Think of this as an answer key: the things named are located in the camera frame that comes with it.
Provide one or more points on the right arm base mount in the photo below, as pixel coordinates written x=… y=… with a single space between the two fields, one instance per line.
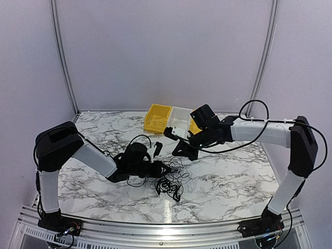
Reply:
x=268 y=222

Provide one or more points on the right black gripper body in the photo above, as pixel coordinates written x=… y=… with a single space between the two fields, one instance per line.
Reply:
x=205 y=137

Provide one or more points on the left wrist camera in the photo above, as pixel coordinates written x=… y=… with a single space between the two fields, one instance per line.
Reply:
x=155 y=149

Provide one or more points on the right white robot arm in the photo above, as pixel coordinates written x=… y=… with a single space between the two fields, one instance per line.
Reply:
x=295 y=134

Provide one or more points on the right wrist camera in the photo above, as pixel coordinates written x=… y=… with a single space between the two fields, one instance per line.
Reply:
x=176 y=133

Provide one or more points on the yellow plastic bin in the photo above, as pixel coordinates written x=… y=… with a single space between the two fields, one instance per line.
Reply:
x=194 y=128
x=156 y=118

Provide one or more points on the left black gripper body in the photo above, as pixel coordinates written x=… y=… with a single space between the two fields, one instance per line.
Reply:
x=136 y=170

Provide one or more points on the right aluminium corner post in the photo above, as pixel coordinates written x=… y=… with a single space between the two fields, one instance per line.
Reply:
x=266 y=49

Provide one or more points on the aluminium front rail frame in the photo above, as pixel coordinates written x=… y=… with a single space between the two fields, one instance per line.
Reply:
x=105 y=234

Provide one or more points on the white plastic bin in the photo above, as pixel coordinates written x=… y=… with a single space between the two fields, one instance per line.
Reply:
x=180 y=117

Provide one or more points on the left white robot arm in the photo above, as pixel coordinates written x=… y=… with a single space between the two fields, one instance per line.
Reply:
x=54 y=147

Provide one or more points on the aluminium corner post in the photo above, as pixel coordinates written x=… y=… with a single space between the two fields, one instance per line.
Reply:
x=61 y=54
x=266 y=49

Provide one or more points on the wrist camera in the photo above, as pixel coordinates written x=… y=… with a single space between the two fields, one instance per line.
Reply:
x=176 y=133
x=155 y=149

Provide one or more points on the left yellow plastic bin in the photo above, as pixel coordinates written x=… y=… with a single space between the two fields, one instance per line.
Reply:
x=156 y=118

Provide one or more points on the right yellow plastic bin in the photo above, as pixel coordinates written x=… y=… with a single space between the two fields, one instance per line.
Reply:
x=194 y=128

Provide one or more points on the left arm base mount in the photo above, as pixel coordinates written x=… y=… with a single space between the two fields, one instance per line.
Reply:
x=57 y=222

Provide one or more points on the left aluminium corner post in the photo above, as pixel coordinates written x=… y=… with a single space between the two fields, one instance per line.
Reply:
x=61 y=54

